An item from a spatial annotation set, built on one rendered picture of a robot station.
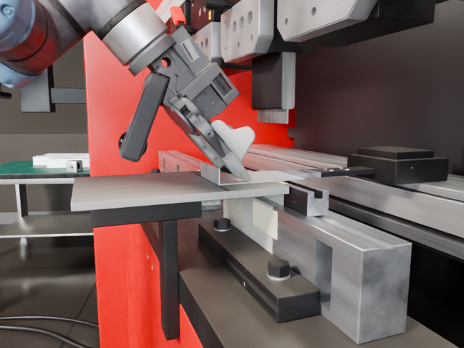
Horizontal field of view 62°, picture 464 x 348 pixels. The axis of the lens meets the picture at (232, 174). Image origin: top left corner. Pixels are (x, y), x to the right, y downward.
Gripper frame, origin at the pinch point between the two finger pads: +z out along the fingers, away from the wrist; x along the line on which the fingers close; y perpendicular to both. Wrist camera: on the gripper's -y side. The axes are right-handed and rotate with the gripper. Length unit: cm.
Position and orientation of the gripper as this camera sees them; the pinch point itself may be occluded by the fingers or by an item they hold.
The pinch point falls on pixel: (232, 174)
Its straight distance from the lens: 55.9
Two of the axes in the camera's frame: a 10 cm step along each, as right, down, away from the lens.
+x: -3.6, -1.4, 9.2
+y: 7.1, -6.8, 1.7
